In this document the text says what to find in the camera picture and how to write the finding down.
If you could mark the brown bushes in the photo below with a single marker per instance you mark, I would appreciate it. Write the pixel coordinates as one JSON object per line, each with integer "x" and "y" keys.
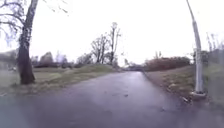
{"x": 166, "y": 63}

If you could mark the leaf-strewn grass verge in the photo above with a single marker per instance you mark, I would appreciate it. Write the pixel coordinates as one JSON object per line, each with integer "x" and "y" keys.
{"x": 176, "y": 80}

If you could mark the pale lamp pole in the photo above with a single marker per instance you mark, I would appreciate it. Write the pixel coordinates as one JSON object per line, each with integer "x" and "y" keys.
{"x": 198, "y": 68}

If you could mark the grass field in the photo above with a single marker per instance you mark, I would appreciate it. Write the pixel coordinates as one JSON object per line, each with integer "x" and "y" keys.
{"x": 56, "y": 77}

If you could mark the bare tree with dark trunk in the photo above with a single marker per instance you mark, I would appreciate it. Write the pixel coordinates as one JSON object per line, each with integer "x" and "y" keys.
{"x": 25, "y": 68}

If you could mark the grey asphalt path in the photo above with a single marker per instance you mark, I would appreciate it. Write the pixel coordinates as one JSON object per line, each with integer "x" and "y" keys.
{"x": 113, "y": 103}

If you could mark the group of bare trees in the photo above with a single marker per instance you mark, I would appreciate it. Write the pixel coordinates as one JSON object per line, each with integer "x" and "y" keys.
{"x": 112, "y": 46}

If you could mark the distant bushes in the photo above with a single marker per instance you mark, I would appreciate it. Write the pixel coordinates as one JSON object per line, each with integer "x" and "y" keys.
{"x": 46, "y": 60}

